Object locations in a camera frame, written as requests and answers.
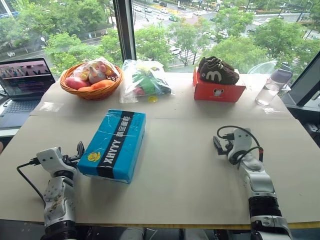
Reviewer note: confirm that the pink toy fruit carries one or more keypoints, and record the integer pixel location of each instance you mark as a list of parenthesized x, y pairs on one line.
[(73, 83)]

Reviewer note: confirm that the orange toy carrot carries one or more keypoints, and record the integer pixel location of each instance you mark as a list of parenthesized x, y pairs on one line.
[(98, 85)]

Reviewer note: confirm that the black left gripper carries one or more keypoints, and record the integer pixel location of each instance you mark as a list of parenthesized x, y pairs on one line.
[(70, 159)]

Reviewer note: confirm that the black monitor stand base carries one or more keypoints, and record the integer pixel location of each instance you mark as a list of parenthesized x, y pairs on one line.
[(300, 107)]

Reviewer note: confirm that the clear bag of pastel toys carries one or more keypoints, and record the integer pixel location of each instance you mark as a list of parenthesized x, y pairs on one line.
[(98, 70)]

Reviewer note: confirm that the brown shoe with white M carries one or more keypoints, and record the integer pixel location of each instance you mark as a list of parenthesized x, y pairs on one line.
[(220, 75), (212, 60)]

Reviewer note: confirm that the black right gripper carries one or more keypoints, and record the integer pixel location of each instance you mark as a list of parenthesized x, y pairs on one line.
[(228, 147)]

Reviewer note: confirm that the clear water bottle purple lid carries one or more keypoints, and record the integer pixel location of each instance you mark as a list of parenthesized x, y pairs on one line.
[(271, 87)]

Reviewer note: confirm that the small yellow round toy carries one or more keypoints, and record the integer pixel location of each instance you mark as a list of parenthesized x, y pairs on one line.
[(152, 99)]

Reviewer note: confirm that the orange wicker basket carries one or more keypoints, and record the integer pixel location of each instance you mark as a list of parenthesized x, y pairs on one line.
[(95, 93)]

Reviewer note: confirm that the black monitor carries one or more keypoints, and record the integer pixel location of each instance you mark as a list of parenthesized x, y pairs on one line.
[(306, 80)]

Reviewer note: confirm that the dark window frame post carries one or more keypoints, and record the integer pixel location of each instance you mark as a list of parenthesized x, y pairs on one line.
[(126, 27)]

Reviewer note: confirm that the red shoe box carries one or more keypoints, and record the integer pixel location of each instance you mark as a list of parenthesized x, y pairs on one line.
[(215, 92)]

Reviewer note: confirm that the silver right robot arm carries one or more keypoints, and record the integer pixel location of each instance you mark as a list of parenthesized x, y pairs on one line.
[(260, 185)]

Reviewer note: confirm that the dark blue laptop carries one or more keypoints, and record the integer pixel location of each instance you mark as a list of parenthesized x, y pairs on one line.
[(22, 82)]

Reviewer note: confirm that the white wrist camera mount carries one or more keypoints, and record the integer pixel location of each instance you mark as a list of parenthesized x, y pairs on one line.
[(240, 142), (48, 157)]

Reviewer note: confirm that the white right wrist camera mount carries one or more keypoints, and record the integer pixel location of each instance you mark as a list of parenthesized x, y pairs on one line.
[(240, 142)]

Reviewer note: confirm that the clear bag of green toys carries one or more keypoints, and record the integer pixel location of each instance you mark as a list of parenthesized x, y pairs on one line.
[(146, 80)]

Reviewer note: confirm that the blue box with black stripe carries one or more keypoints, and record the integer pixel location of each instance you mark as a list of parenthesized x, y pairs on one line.
[(115, 145)]

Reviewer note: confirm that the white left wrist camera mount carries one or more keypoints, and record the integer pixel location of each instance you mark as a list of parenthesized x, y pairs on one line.
[(48, 157)]

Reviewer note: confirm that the grey rounded shape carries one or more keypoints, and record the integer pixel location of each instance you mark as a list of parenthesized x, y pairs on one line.
[(135, 234)]

